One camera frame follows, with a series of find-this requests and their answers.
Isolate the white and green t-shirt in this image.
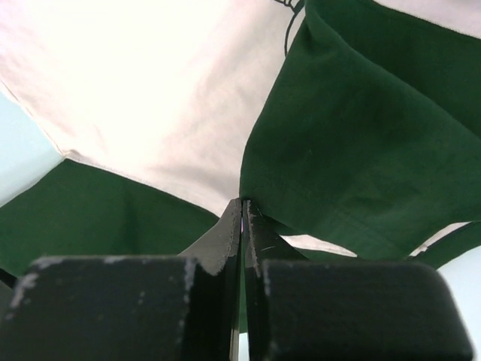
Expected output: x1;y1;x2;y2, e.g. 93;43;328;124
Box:
1;1;480;276

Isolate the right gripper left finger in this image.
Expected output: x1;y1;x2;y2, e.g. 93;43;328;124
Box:
1;199;241;360

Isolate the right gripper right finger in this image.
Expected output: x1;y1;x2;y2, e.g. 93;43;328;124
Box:
242;200;473;360

